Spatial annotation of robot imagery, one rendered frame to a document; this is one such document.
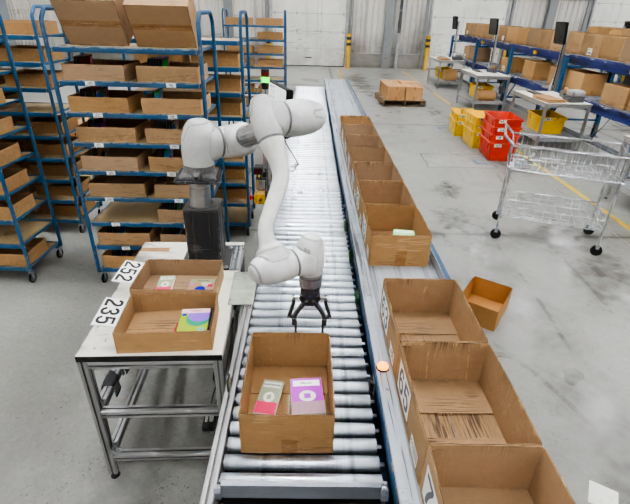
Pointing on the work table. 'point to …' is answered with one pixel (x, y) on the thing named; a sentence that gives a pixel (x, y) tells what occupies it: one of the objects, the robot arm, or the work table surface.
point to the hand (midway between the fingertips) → (309, 327)
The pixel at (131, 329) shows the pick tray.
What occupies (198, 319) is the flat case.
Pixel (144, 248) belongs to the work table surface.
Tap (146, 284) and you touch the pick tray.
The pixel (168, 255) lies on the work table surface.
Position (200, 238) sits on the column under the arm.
